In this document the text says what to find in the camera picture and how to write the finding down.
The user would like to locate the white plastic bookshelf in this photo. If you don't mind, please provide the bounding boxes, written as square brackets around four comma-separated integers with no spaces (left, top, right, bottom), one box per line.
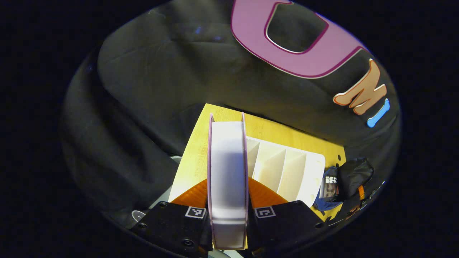
[246,135,326,209]

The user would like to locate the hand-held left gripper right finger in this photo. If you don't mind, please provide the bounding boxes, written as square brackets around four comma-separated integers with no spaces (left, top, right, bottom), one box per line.
[247,176,325,257]

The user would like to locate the blue schoolbag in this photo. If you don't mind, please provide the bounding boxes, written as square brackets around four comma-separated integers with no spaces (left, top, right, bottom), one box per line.
[313,157,375,212]

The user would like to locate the black cover book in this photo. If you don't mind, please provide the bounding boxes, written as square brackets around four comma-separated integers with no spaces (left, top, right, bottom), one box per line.
[320,175,340,199]

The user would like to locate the black backdrop cloth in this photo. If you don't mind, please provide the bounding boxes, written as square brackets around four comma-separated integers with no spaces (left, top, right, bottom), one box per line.
[61,0,401,223]

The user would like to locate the pink cover book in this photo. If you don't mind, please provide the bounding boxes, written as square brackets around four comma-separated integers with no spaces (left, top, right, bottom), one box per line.
[207,112,250,251]

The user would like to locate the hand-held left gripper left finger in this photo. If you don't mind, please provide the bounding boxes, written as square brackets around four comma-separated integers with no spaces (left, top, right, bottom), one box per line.
[131,178,212,257]

